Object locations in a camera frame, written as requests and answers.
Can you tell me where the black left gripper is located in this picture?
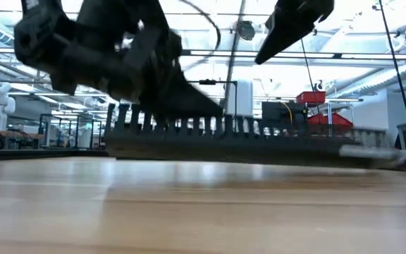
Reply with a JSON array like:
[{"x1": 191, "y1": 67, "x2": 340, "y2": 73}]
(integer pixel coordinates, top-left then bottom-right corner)
[{"x1": 116, "y1": 19, "x2": 224, "y2": 118}]

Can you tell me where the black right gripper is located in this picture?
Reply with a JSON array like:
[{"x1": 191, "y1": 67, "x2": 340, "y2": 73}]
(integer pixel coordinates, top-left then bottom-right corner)
[{"x1": 254, "y1": 0, "x2": 335, "y2": 66}]

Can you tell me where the black slotted cable duct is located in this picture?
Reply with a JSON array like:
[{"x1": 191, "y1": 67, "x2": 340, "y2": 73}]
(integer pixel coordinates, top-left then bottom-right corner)
[{"x1": 103, "y1": 102, "x2": 403, "y2": 169}]

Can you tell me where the white column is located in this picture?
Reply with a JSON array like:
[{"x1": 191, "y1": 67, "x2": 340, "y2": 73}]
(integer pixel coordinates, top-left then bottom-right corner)
[{"x1": 224, "y1": 80, "x2": 254, "y2": 119}]

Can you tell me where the metal rack with red bins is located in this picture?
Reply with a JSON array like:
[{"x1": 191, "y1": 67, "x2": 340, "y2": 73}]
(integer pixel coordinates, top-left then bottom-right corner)
[{"x1": 295, "y1": 90, "x2": 363, "y2": 138}]

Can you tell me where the black monitor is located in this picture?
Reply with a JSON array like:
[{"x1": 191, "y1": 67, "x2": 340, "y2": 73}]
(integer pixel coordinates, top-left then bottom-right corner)
[{"x1": 261, "y1": 101, "x2": 309, "y2": 137}]

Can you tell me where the taut thin black cable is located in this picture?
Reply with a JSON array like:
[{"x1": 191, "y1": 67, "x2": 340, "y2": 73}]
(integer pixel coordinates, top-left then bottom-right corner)
[
  {"x1": 378, "y1": 0, "x2": 406, "y2": 152},
  {"x1": 300, "y1": 37, "x2": 319, "y2": 104}
]

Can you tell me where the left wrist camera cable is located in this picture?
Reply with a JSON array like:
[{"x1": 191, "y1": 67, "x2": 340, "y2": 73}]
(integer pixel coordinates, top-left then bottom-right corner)
[{"x1": 178, "y1": 0, "x2": 222, "y2": 51}]

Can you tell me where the yellow monitor cable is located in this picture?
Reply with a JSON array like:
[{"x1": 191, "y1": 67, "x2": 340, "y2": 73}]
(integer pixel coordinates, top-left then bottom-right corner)
[{"x1": 281, "y1": 101, "x2": 295, "y2": 125}]

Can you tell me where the black frame enclosure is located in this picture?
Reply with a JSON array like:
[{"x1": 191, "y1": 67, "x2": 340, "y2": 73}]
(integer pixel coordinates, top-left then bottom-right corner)
[{"x1": 38, "y1": 112, "x2": 102, "y2": 150}]

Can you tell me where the black aluminium table frame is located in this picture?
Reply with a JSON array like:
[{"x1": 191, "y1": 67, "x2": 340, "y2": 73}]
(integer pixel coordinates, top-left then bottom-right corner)
[{"x1": 0, "y1": 147, "x2": 109, "y2": 162}]

